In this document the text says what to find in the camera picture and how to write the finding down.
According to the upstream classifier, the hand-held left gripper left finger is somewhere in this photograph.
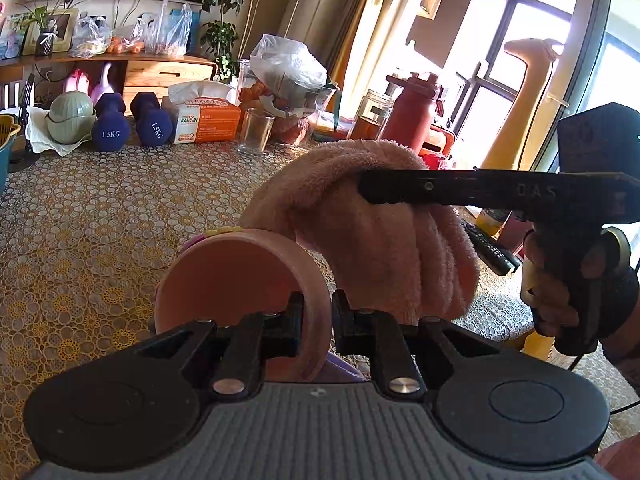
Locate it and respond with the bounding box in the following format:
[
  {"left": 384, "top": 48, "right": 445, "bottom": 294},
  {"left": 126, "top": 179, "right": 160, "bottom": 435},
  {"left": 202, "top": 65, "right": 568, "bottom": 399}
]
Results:
[{"left": 145, "top": 291, "right": 306, "bottom": 401}]

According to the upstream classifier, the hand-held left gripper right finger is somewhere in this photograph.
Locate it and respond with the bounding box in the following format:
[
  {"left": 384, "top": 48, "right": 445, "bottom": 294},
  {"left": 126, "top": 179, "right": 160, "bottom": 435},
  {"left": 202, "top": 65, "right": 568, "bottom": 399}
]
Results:
[{"left": 332, "top": 290, "right": 506, "bottom": 398}]

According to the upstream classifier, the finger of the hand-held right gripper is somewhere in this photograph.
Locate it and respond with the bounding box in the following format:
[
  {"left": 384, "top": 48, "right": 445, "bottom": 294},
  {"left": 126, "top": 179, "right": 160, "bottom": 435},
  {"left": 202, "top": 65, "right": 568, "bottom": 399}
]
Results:
[{"left": 357, "top": 167, "right": 531, "bottom": 208}]

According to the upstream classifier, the pink fluffy towel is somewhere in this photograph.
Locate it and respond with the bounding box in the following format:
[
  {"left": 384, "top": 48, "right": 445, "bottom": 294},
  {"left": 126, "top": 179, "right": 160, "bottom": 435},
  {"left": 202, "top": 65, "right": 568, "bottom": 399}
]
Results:
[{"left": 240, "top": 140, "right": 481, "bottom": 323}]

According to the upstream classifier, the pink plastic cup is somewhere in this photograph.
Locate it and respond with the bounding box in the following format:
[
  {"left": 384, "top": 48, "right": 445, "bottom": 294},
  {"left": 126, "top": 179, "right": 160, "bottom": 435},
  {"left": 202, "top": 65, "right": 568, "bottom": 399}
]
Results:
[{"left": 154, "top": 228, "right": 333, "bottom": 383}]

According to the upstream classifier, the person's right forearm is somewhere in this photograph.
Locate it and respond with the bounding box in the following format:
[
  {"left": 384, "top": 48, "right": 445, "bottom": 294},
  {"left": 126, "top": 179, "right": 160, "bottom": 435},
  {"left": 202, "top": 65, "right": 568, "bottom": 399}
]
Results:
[{"left": 600, "top": 330, "right": 640, "bottom": 386}]

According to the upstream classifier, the person's right hand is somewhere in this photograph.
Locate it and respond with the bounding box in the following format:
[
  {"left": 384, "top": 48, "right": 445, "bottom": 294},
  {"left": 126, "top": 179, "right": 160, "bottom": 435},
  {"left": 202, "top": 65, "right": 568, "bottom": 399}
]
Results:
[{"left": 520, "top": 230, "right": 583, "bottom": 337}]

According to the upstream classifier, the purple plastic piece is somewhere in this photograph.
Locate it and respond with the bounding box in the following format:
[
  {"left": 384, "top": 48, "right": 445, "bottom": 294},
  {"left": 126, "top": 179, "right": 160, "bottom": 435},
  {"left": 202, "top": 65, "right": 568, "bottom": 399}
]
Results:
[{"left": 327, "top": 352, "right": 363, "bottom": 383}]

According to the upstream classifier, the tan giraffe toy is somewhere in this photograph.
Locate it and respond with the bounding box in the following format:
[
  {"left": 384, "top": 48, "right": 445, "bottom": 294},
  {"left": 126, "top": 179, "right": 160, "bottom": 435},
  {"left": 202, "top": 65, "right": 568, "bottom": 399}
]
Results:
[{"left": 472, "top": 37, "right": 563, "bottom": 238}]

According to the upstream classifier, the red water bottle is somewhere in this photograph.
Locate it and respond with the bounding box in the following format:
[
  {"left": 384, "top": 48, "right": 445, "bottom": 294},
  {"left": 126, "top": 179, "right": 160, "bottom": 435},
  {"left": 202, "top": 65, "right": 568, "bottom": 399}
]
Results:
[{"left": 381, "top": 72, "right": 446, "bottom": 143}]

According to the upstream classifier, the black remote control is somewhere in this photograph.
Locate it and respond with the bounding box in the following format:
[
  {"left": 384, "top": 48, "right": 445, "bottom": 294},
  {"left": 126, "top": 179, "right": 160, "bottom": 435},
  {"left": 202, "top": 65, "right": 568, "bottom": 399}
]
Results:
[{"left": 460, "top": 220, "right": 521, "bottom": 276}]

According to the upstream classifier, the glass bottle of tea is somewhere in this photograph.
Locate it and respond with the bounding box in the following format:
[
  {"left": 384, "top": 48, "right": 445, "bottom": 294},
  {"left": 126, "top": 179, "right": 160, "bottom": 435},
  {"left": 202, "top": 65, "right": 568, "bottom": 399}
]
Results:
[{"left": 348, "top": 89, "right": 393, "bottom": 142}]

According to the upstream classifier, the dark framed window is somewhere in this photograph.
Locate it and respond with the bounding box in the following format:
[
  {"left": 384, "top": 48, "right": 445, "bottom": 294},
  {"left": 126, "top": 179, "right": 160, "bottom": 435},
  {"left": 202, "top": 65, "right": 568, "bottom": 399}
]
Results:
[{"left": 440, "top": 0, "right": 576, "bottom": 171}]

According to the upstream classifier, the clear container of fruit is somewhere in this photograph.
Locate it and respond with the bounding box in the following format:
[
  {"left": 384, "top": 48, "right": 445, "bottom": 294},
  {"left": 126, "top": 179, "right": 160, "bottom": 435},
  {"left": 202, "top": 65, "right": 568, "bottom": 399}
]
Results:
[{"left": 237, "top": 60, "right": 336, "bottom": 147}]

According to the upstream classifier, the yellow curtain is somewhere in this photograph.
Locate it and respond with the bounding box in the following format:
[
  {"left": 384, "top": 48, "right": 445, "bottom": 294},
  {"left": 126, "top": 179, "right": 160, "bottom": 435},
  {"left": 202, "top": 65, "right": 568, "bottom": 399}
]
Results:
[{"left": 325, "top": 0, "right": 396, "bottom": 96}]

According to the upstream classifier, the clear drinking glass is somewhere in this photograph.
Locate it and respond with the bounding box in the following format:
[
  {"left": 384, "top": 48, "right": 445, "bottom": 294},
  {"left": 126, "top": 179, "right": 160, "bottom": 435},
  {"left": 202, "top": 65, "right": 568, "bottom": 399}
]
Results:
[{"left": 237, "top": 108, "right": 276, "bottom": 156}]

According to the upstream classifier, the crumpled clear plastic bag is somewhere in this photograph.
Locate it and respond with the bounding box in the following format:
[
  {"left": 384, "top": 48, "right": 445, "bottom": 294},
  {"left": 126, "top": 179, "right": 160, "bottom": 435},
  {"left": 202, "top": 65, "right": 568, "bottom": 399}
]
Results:
[{"left": 249, "top": 34, "right": 328, "bottom": 92}]

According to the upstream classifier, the orange tissue box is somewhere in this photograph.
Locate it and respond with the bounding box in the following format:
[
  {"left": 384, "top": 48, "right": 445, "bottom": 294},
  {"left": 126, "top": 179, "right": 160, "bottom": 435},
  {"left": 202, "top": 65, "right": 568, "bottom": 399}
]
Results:
[{"left": 167, "top": 80, "right": 242, "bottom": 145}]

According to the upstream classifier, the gold floral tablecloth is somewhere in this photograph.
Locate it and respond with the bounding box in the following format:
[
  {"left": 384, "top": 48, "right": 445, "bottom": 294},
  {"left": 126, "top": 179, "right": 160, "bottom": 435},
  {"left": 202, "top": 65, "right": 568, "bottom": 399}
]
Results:
[{"left": 0, "top": 137, "right": 640, "bottom": 461}]

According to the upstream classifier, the blue dumbbell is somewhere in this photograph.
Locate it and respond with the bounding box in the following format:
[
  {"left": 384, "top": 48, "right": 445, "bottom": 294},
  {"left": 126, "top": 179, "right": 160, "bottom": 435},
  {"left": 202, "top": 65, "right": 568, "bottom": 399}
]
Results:
[
  {"left": 130, "top": 91, "right": 173, "bottom": 147},
  {"left": 91, "top": 92, "right": 132, "bottom": 152}
]

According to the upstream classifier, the wooden television console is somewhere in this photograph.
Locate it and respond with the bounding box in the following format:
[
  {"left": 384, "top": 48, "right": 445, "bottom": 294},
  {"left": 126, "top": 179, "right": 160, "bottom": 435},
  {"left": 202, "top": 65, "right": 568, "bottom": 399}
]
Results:
[{"left": 0, "top": 52, "right": 218, "bottom": 111}]

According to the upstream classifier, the pink kettlebell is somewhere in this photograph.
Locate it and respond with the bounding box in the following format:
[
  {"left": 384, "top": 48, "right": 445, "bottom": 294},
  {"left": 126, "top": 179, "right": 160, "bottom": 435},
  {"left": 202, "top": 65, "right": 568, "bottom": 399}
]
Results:
[{"left": 90, "top": 63, "right": 113, "bottom": 106}]

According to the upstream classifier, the clear and blue plastic bag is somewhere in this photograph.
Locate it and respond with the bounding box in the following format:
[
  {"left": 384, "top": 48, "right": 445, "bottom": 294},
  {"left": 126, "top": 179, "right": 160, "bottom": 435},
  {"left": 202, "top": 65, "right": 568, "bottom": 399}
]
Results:
[{"left": 142, "top": 0, "right": 193, "bottom": 57}]

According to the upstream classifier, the green lidded bowl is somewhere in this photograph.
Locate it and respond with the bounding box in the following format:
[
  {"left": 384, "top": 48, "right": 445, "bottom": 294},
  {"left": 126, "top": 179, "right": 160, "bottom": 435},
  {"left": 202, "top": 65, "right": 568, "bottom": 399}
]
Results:
[{"left": 46, "top": 91, "right": 97, "bottom": 145}]

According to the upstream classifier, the white cloth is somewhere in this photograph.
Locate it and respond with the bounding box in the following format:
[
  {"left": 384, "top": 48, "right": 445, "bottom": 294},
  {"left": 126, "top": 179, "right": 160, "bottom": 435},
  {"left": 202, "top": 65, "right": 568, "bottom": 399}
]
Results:
[{"left": 25, "top": 106, "right": 96, "bottom": 157}]

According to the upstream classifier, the plastic bag of oranges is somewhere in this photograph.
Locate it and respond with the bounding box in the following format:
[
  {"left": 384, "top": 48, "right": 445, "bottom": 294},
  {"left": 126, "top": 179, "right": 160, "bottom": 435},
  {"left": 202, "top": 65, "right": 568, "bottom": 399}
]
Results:
[{"left": 107, "top": 35, "right": 146, "bottom": 55}]

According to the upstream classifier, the teal plastic basin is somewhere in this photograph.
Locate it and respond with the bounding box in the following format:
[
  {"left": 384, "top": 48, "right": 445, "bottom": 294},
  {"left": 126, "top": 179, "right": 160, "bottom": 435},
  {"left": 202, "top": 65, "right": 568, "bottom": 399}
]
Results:
[{"left": 0, "top": 132, "right": 22, "bottom": 196}]

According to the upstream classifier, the yellow strainer basket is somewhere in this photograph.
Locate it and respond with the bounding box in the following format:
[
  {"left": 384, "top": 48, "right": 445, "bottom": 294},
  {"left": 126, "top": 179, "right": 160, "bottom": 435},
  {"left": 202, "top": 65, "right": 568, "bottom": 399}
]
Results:
[{"left": 0, "top": 114, "right": 22, "bottom": 153}]

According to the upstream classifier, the plastic bag of food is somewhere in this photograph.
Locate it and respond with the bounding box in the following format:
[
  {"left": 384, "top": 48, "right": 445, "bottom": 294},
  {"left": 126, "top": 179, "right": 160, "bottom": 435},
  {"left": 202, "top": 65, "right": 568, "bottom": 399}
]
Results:
[{"left": 70, "top": 15, "right": 112, "bottom": 58}]

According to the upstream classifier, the white slatted rack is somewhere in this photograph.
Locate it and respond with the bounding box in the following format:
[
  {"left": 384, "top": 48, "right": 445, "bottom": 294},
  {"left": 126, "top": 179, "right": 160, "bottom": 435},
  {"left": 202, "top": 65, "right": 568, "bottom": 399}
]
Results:
[{"left": 0, "top": 80, "right": 26, "bottom": 108}]

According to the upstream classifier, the small plant in dark vase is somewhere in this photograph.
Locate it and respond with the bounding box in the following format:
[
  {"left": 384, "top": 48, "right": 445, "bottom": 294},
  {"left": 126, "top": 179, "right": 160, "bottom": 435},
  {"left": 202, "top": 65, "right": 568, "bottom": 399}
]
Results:
[{"left": 22, "top": 0, "right": 76, "bottom": 57}]

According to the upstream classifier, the blue picture card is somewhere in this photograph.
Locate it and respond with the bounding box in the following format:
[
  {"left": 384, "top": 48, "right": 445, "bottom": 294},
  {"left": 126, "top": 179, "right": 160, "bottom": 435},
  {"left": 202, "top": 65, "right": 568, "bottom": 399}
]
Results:
[{"left": 0, "top": 12, "right": 26, "bottom": 60}]

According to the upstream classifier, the black cable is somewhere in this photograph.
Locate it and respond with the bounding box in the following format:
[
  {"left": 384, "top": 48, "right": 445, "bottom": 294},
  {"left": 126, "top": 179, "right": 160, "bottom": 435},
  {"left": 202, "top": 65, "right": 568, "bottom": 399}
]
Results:
[{"left": 570, "top": 355, "right": 640, "bottom": 416}]

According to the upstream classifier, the cream photo frame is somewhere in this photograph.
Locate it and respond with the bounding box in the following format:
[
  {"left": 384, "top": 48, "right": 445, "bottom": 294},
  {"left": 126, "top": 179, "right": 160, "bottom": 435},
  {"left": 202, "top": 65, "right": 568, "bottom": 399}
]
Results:
[{"left": 22, "top": 7, "right": 81, "bottom": 56}]

